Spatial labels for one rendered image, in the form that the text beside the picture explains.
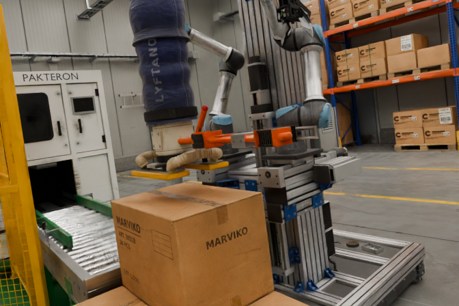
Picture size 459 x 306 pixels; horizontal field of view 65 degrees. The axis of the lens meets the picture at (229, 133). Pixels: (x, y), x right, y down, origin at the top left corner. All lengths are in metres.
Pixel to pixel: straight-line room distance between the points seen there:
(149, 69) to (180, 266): 0.75
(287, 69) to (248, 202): 0.93
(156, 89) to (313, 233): 1.28
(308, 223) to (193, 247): 1.04
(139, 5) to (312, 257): 1.62
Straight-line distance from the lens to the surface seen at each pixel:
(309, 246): 2.21
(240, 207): 1.38
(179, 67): 1.47
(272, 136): 1.00
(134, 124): 11.78
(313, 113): 1.74
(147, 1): 1.51
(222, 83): 2.30
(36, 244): 2.56
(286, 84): 2.04
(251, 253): 1.45
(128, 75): 11.91
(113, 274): 1.90
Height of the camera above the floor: 1.26
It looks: 3 degrees down
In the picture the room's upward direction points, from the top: 7 degrees counter-clockwise
